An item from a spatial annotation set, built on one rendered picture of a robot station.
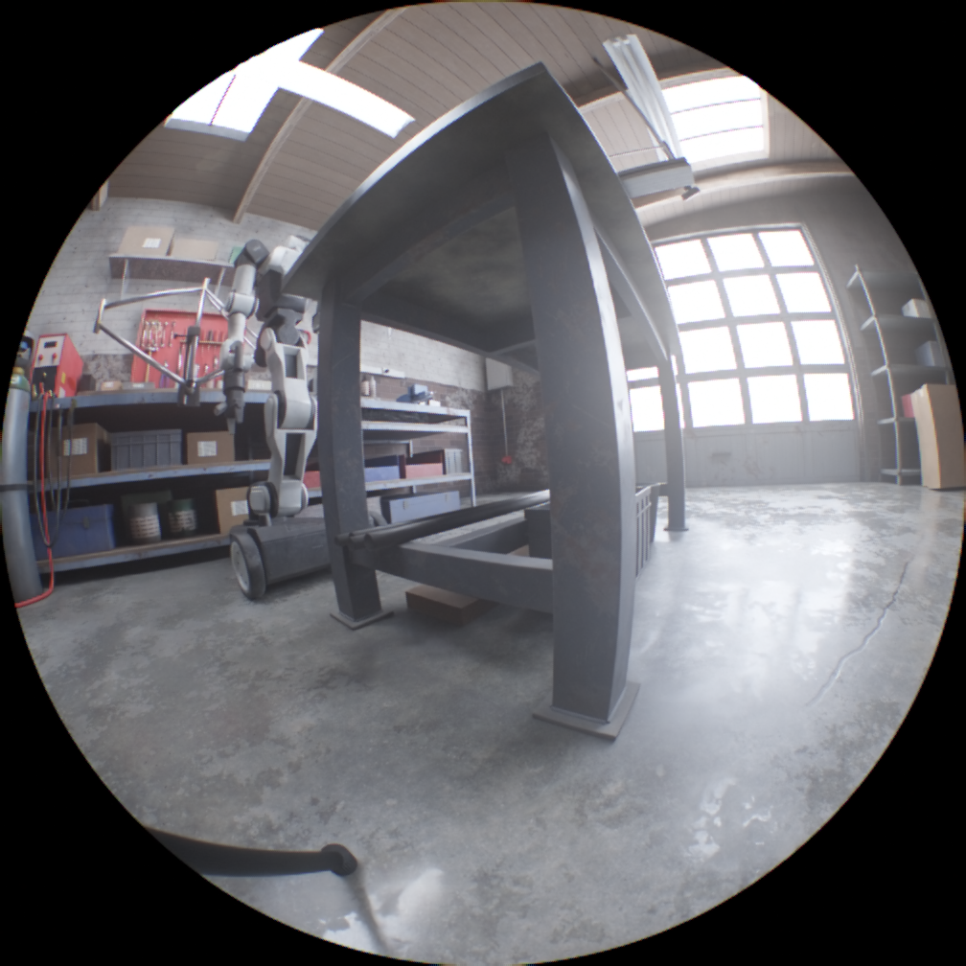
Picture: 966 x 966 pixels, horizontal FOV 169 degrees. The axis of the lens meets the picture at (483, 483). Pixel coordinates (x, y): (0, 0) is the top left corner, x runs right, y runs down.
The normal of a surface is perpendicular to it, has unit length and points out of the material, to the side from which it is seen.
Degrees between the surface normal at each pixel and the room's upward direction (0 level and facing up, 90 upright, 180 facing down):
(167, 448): 90
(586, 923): 0
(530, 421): 90
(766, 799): 0
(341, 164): 174
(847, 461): 90
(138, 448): 90
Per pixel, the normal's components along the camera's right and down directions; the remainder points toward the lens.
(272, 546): 0.86, -0.04
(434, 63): 0.15, 0.99
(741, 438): -0.61, 0.08
